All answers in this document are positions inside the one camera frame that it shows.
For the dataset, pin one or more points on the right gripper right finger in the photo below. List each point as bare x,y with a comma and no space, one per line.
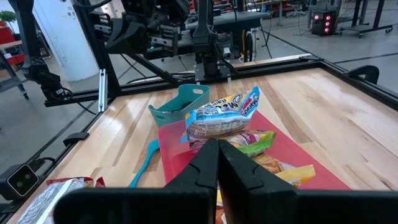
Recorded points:
264,202

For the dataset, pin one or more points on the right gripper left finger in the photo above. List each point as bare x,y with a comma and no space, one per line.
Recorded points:
174,193

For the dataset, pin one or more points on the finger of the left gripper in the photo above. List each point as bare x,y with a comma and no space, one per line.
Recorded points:
121,39
140,37

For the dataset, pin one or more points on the blue plastic spoon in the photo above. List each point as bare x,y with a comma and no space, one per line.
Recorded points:
146,165

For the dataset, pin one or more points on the blue white ramen packet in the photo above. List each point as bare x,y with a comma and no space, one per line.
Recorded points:
222,118

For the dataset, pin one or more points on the red white ramen packet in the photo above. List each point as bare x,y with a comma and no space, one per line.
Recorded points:
53,196

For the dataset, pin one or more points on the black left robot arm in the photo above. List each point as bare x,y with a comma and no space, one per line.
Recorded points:
205,37

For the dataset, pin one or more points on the red plastic tray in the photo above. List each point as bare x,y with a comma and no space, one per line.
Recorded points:
298,161

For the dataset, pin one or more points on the silver aluminium bar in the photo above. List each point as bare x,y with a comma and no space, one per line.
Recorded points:
102,90

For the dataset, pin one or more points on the white round column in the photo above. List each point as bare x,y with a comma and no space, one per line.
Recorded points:
62,37

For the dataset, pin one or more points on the teal rectangular container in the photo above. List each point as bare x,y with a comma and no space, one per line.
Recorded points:
186,96

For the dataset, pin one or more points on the black work table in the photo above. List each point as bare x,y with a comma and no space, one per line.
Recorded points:
242,18

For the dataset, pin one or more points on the wooden workbench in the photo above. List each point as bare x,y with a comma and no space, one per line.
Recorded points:
9,45

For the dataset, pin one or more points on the red storage bin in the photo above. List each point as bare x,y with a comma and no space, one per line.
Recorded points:
6,34

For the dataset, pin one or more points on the green potted plant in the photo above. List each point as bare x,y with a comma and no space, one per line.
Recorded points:
7,15

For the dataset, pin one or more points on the black computer red lights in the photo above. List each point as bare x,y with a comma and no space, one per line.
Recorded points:
323,23

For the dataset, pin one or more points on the black rolling stand base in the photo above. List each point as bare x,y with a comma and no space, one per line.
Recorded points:
363,28

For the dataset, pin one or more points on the small black frame clip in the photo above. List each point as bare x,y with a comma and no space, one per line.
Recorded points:
76,137

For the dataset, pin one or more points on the black metal rig frame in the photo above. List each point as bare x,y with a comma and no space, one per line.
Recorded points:
280,69

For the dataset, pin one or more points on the black table-level camera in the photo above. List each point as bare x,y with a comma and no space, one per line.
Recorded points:
18,183

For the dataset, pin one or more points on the black frame bracket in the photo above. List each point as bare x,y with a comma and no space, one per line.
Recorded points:
363,73

